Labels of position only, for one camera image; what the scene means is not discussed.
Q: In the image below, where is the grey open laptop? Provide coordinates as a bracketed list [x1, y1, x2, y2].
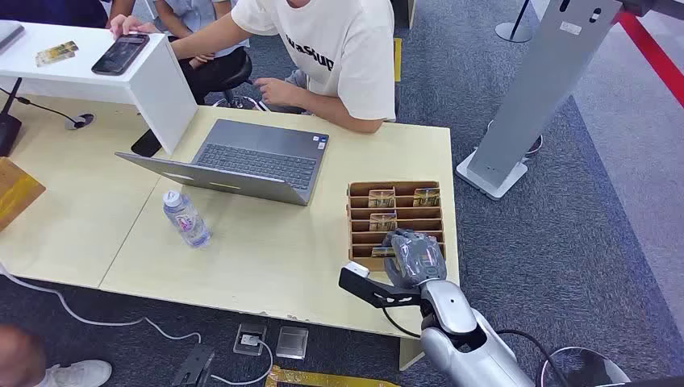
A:
[115, 118, 330, 207]

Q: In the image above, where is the grey desk cable grommet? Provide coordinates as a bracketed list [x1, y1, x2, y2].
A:
[65, 112, 96, 131]

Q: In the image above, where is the person's head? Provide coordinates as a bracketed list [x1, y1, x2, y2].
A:
[0, 324, 48, 387]

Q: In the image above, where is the stanchion post with round base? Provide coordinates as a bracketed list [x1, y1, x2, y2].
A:
[494, 0, 536, 44]

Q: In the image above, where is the white desk riser shelf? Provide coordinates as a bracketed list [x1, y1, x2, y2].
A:
[0, 20, 198, 156]

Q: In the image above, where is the black smartphone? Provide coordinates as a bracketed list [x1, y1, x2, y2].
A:
[90, 33, 151, 77]

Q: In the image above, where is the silver kiosk stand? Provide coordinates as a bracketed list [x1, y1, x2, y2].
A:
[454, 0, 626, 202]

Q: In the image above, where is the yellow floor tape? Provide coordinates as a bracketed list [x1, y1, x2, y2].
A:
[265, 365, 402, 387]

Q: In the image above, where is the white floor cable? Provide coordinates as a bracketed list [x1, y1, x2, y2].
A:
[0, 261, 274, 387]

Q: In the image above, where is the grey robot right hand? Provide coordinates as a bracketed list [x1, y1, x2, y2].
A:
[382, 229, 448, 290]

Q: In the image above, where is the white shoe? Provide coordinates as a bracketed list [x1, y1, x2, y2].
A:
[34, 359, 114, 387]

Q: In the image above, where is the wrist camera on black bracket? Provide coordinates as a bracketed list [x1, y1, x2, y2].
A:
[338, 260, 423, 310]

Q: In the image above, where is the clear plastic water bottle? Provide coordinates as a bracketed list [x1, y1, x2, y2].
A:
[162, 189, 212, 249]

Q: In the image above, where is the grey flat device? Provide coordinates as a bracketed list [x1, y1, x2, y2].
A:
[0, 20, 26, 53]

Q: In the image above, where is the person's right hand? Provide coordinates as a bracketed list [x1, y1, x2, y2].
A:
[109, 14, 161, 41]

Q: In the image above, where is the thin black desk cable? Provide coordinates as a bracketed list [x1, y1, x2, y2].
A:
[0, 86, 86, 128]

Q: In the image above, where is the black floor bracket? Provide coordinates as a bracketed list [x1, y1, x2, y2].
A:
[170, 344, 216, 387]

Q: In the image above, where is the round grey metal base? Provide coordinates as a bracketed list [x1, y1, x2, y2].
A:
[536, 346, 633, 387]

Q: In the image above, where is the brown wooden box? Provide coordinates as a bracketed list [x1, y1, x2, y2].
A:
[0, 156, 47, 234]

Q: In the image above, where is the black monitor stand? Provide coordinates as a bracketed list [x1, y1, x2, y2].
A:
[0, 77, 24, 159]

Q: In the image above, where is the black phone with dark screen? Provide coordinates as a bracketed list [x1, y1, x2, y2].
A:
[131, 127, 164, 159]

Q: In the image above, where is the seated person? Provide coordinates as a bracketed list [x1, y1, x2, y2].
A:
[153, 0, 253, 106]

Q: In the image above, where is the wooden table leg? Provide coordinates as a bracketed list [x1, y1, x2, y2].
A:
[398, 336, 427, 372]

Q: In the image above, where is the red barrier belt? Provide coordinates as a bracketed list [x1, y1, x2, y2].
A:
[613, 10, 684, 109]

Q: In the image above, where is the wooden slotted card holder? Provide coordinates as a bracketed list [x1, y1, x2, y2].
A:
[346, 180, 448, 273]

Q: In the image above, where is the black round stool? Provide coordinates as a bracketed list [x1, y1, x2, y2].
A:
[178, 47, 269, 113]

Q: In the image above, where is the person's left hand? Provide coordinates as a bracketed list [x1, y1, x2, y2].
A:
[252, 77, 300, 108]

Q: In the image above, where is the metal floor plate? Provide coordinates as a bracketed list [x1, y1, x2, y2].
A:
[275, 326, 311, 360]

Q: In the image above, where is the floor socket box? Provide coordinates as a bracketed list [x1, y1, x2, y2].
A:
[232, 322, 269, 357]

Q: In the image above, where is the person in background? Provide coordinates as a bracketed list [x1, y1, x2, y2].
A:
[0, 0, 138, 29]

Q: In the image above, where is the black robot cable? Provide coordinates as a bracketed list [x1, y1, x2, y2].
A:
[380, 306, 423, 341]
[494, 328, 571, 387]

